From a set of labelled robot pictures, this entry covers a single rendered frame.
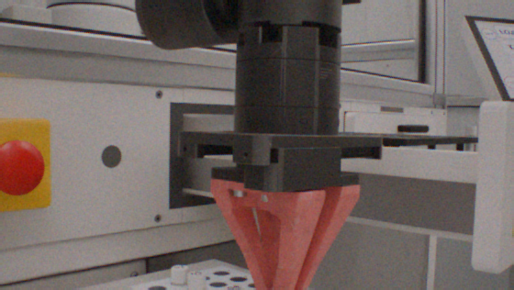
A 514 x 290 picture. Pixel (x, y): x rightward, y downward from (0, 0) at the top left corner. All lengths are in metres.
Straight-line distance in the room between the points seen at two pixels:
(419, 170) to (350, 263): 0.49
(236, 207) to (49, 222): 0.24
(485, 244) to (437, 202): 0.05
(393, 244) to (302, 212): 0.73
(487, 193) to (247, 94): 0.16
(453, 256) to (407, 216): 2.02
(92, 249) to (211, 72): 0.23
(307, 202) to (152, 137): 0.30
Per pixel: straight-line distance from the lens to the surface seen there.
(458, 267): 2.40
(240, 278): 0.38
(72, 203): 0.49
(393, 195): 0.38
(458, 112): 2.33
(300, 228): 0.25
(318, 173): 0.25
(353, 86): 0.79
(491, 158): 0.33
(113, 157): 0.50
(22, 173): 0.39
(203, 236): 0.59
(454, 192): 0.36
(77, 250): 0.50
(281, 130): 0.25
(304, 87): 0.25
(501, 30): 1.39
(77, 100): 0.48
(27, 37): 0.47
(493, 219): 0.34
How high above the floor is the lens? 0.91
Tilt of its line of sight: 3 degrees down
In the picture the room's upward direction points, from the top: 1 degrees clockwise
